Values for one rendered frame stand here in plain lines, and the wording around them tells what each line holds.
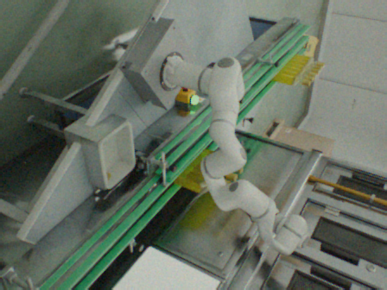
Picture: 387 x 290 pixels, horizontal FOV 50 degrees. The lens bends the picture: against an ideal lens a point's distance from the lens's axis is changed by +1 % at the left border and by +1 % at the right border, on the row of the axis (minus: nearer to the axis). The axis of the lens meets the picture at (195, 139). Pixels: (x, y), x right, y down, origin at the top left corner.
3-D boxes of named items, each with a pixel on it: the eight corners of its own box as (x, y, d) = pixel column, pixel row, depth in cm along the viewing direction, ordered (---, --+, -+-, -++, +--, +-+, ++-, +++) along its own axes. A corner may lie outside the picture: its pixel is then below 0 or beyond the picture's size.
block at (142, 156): (134, 173, 169) (148, 178, 167) (132, 154, 164) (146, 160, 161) (139, 167, 172) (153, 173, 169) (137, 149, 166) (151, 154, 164)
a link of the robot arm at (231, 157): (199, 128, 140) (191, 162, 132) (228, 112, 131) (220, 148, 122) (227, 148, 146) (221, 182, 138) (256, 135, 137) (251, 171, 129)
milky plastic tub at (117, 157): (90, 184, 156) (107, 192, 152) (79, 135, 143) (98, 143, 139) (119, 160, 168) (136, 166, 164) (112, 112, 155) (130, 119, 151)
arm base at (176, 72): (154, 74, 153) (187, 84, 146) (168, 45, 155) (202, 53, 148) (172, 92, 166) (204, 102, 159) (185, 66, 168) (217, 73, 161)
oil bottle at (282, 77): (263, 78, 256) (307, 90, 244) (263, 70, 253) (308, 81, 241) (266, 75, 260) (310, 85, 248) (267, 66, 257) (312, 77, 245)
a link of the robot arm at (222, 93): (211, 135, 142) (201, 103, 130) (222, 86, 156) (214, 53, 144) (237, 135, 139) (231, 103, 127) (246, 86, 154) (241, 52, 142)
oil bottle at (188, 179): (162, 179, 179) (206, 196, 170) (161, 169, 176) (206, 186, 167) (169, 172, 183) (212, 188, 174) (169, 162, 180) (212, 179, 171)
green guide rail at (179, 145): (153, 159, 166) (170, 166, 163) (153, 157, 165) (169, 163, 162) (300, 24, 288) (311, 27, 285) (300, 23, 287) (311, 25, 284)
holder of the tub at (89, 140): (91, 193, 159) (107, 201, 156) (79, 135, 143) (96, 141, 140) (119, 169, 171) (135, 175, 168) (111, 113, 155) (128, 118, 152)
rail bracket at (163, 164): (149, 181, 168) (174, 192, 162) (145, 148, 158) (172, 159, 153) (153, 177, 170) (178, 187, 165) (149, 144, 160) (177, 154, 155)
